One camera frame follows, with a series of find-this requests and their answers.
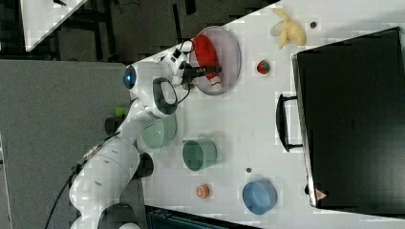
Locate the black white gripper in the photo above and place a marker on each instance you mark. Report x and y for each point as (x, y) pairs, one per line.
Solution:
(180, 69)

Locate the red ketchup bottle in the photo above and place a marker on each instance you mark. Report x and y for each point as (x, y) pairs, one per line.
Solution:
(206, 56)

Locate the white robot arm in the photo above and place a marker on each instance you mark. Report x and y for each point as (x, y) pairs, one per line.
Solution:
(106, 170)

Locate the pink round plate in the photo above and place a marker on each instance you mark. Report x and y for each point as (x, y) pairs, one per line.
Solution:
(229, 58)

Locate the red toy tomato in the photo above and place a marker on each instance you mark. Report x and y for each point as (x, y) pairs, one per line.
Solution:
(263, 67)

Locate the green perforated colander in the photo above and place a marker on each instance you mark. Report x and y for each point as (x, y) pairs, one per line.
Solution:
(160, 133)

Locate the green mug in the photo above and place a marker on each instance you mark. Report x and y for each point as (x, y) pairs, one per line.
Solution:
(198, 154)

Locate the peeled toy banana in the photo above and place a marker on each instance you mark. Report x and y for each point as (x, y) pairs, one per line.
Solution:
(288, 30)

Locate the green toy pepper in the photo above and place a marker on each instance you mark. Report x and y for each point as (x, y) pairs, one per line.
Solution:
(120, 111)

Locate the large black pot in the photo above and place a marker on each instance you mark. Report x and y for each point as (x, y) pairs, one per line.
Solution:
(146, 165)

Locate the orange slice toy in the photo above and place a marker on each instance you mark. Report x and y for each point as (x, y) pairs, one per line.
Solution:
(203, 191)

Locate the blue cup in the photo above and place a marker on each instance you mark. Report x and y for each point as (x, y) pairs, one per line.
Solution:
(259, 196)

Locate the black toaster oven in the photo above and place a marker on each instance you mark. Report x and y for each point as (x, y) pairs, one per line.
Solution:
(351, 105)

